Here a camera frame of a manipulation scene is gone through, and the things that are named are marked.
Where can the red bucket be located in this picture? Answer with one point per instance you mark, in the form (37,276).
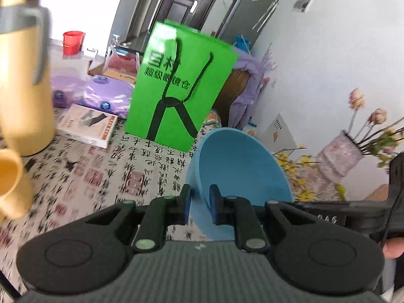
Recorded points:
(73,42)

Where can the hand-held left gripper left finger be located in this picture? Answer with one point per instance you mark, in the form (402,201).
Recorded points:
(185,205)

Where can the white paper box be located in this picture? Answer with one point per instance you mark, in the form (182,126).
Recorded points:
(277,132)

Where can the colourful can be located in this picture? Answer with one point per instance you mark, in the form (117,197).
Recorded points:
(210,120)

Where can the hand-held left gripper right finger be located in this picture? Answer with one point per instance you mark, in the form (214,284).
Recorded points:
(214,208)

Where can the white book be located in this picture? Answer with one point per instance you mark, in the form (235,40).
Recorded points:
(86,124)

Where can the grey refrigerator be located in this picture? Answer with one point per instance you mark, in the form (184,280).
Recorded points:
(243,12)

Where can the yellow cup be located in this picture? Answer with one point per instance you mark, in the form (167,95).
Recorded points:
(12,183)

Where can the open cardboard box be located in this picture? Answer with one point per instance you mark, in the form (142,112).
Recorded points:
(116,72)

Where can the pink artificial flowers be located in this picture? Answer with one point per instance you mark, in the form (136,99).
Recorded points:
(375,116)

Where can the yellow artificial flowers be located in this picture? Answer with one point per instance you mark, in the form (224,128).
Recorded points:
(293,164)

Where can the green paper bag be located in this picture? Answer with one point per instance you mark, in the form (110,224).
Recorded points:
(183,79)

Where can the person's right hand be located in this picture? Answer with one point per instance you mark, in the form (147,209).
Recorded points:
(394,248)

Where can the printed tablecloth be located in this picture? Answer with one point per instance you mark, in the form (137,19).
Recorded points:
(94,176)

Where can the purple tissue pack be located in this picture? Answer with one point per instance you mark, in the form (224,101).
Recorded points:
(68,90)
(107,96)

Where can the pink patterned vase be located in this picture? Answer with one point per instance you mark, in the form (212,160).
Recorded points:
(339,157)

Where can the blue bowl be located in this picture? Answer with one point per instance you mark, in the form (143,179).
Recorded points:
(240,157)

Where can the yellow thermos jug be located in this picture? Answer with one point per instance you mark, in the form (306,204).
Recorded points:
(22,85)

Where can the purple cloth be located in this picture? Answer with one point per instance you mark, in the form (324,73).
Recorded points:
(249,85)

